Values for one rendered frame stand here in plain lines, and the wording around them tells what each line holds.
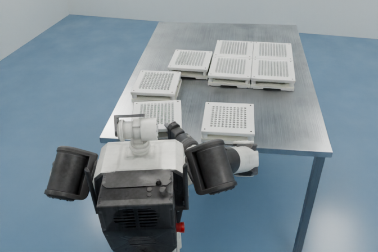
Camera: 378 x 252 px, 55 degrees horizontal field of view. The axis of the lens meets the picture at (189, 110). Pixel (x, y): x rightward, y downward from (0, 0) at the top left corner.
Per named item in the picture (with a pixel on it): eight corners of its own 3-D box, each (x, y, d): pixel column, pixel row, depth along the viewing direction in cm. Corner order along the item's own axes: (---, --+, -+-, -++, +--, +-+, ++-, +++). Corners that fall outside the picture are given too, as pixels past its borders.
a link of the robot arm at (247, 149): (266, 140, 135) (240, 140, 116) (268, 176, 134) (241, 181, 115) (238, 140, 141) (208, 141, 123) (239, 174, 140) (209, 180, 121)
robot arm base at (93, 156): (87, 205, 115) (88, 203, 104) (45, 197, 112) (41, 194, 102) (99, 158, 120) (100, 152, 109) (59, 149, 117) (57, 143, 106)
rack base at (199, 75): (176, 58, 243) (175, 55, 242) (212, 61, 239) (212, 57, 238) (167, 77, 224) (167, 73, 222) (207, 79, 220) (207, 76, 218)
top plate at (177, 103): (134, 104, 191) (133, 102, 190) (180, 103, 191) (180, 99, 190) (129, 133, 170) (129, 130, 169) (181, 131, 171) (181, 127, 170)
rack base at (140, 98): (142, 80, 222) (141, 76, 220) (181, 81, 219) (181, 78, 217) (131, 102, 202) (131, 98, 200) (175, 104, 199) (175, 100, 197)
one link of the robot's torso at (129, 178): (202, 271, 111) (201, 189, 90) (90, 276, 110) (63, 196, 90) (196, 196, 135) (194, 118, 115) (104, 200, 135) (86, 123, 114)
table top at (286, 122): (158, 25, 301) (158, 21, 299) (295, 28, 288) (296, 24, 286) (100, 143, 180) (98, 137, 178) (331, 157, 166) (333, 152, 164)
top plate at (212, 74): (212, 58, 231) (212, 55, 230) (251, 61, 227) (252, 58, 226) (207, 77, 211) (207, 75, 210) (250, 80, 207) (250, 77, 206)
